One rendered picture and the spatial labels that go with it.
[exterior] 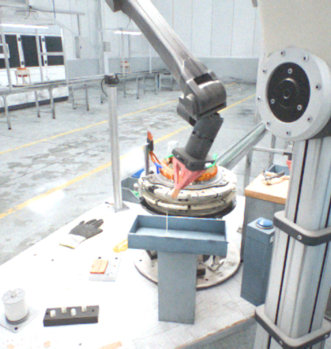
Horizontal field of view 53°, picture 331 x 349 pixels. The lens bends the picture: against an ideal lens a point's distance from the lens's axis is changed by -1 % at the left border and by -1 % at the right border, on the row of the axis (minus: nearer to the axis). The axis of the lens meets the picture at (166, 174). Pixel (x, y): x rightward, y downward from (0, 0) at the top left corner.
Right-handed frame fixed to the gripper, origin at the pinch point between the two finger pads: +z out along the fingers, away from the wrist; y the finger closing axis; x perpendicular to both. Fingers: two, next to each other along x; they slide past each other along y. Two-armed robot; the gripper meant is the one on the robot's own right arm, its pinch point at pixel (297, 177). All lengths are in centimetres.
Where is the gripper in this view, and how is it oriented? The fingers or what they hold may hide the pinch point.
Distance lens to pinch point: 120.1
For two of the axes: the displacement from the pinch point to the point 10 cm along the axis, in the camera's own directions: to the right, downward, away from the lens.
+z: 0.0, 9.3, 3.6
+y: -8.6, -1.8, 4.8
